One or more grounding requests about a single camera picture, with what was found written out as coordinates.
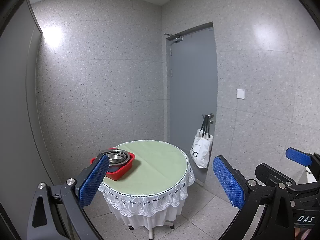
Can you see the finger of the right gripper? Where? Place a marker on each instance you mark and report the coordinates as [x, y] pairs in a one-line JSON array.
[[272, 177], [304, 159]]

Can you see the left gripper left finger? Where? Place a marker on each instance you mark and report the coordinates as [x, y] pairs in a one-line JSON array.
[[45, 221]]

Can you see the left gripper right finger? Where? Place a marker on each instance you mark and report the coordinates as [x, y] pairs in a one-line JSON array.
[[247, 195]]

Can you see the large steel bowl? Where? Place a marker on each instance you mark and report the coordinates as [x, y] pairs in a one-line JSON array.
[[117, 157]]

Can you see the person's right hand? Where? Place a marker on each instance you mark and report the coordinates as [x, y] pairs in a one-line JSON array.
[[301, 233]]

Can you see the blue plate in basin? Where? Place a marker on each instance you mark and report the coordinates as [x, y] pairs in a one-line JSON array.
[[115, 169]]

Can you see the white tote bag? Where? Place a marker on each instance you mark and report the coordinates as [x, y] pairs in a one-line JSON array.
[[202, 145]]

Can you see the green checkered tablecloth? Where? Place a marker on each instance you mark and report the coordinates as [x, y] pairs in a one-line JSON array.
[[158, 179]]

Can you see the white table base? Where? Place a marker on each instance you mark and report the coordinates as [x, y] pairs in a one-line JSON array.
[[158, 219]]

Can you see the grey door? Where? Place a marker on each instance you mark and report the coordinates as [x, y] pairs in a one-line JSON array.
[[192, 82]]

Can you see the metal door handle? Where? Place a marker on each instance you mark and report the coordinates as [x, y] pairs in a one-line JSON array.
[[210, 117]]

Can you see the white wall switch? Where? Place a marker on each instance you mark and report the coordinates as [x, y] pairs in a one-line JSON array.
[[240, 94]]

